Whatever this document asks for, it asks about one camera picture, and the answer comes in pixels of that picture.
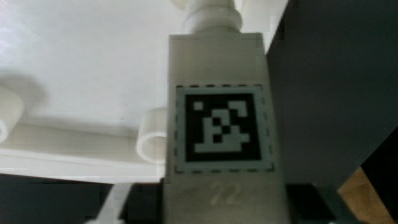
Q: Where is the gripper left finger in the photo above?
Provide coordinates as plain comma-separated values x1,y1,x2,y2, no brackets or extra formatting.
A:
87,183,163,224

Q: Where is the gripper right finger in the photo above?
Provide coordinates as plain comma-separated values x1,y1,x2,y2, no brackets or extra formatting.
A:
286,183,355,224

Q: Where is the white leg with tag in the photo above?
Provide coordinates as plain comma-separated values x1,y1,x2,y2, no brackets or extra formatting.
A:
163,0,291,224

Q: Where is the white square tabletop part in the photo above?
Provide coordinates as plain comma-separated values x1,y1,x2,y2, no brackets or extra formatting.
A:
0,0,288,183

